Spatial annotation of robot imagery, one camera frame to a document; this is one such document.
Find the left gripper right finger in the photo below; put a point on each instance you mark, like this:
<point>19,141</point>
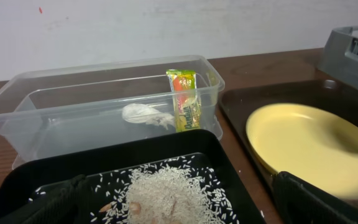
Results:
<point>300,202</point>

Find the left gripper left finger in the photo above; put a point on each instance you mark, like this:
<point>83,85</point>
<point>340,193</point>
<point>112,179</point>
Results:
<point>65,204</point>

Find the yellow plate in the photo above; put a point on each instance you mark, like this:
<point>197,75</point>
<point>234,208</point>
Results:
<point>317,146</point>

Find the white napkin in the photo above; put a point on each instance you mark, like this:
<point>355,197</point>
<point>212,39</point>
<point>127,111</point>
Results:
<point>141,113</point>

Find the green orange snack wrapper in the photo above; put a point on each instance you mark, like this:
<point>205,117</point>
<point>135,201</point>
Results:
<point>186,102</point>

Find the grey dishwasher rack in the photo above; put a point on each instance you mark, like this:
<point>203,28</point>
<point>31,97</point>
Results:
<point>340,55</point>

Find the clear plastic bin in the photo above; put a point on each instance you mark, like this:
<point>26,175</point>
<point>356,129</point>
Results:
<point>61,111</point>

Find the black plastic tray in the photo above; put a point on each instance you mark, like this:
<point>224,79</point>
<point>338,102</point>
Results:
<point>107,169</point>

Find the pile of rice scraps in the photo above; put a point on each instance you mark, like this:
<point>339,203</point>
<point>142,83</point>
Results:
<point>183,189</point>

